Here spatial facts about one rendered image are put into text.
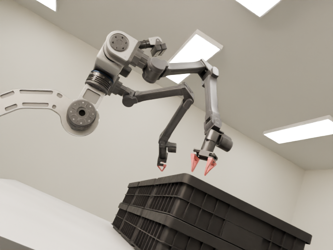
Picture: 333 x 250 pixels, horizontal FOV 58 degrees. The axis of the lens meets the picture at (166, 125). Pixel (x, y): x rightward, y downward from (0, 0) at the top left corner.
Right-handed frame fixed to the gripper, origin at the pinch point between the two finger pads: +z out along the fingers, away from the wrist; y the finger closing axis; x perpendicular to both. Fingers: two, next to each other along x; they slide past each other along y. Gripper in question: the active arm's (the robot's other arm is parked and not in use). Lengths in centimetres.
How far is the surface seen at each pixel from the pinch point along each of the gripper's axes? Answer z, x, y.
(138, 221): 29.0, 28.2, 0.6
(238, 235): 23, 39, -35
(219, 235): 24, 42, -31
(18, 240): 37, 90, -23
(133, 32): -174, -104, 199
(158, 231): 29, 47, -18
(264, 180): -115, -399, 68
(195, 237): 27, 47, -27
